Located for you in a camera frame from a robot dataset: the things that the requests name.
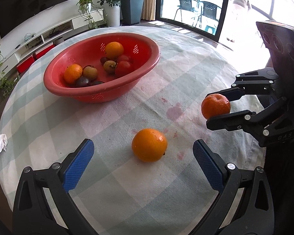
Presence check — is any yellow-brown fruit in basin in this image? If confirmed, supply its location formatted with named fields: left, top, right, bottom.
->
left=103, top=61, right=117, bottom=74

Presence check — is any dark purple plum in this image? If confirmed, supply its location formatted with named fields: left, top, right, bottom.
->
left=75, top=76, right=90, bottom=88

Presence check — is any small orange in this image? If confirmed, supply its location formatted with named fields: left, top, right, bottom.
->
left=64, top=64, right=83, bottom=84
left=105, top=41, right=124, bottom=60

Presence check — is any red storage box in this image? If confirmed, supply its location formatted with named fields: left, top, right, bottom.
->
left=16, top=55, right=35, bottom=74
left=33, top=43, right=55, bottom=60

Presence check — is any red plum fruit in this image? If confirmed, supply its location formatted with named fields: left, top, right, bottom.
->
left=115, top=61, right=132, bottom=78

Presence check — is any large orange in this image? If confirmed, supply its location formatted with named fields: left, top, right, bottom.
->
left=132, top=128, right=168, bottom=162

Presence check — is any dimpled mandarin orange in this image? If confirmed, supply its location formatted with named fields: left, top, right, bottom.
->
left=201, top=93, right=231, bottom=120

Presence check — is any crumpled white tissue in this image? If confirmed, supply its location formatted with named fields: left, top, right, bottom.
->
left=0, top=134, right=8, bottom=153

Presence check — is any black balcony chair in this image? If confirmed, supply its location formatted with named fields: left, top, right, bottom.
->
left=196, top=1, right=222, bottom=29
left=174, top=0, right=200, bottom=27

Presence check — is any checkered tablecloth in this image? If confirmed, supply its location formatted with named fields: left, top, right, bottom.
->
left=0, top=27, right=265, bottom=234

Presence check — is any black balcony chair left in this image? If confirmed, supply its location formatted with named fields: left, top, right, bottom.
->
left=174, top=0, right=200, bottom=27

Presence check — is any yellowish small fruit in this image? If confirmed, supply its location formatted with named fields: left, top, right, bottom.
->
left=83, top=65, right=98, bottom=81

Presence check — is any trailing ivy on console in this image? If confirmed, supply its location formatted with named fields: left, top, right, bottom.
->
left=76, top=0, right=106, bottom=30

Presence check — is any tall plant blue pot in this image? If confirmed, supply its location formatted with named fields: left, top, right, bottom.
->
left=120, top=0, right=144, bottom=25

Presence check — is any small red fruit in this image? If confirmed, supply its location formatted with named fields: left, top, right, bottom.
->
left=100, top=57, right=109, bottom=65

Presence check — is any dark plum at rim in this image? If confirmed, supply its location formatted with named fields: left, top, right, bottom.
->
left=90, top=81, right=104, bottom=86

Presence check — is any red plastic basin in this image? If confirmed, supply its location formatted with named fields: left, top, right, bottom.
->
left=43, top=32, right=160, bottom=103

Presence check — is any bushy plant white pot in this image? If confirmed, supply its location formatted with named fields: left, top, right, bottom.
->
left=98, top=0, right=121, bottom=27

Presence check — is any red storage box right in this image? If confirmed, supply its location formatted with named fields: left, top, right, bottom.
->
left=33, top=43, right=55, bottom=60

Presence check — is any small grey pot under console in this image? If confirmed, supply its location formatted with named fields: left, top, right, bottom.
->
left=53, top=37, right=64, bottom=46

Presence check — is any small orange front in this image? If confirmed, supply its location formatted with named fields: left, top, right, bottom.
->
left=105, top=41, right=124, bottom=60

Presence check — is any red storage box left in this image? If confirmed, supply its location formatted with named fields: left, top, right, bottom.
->
left=16, top=55, right=35, bottom=74

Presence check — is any white TV console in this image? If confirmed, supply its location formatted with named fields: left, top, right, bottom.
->
left=0, top=8, right=105, bottom=79

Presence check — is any small red tomato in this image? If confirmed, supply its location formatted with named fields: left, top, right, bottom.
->
left=117, top=55, right=130, bottom=63

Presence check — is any black balcony chair right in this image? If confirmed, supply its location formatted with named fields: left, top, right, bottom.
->
left=196, top=1, right=222, bottom=29

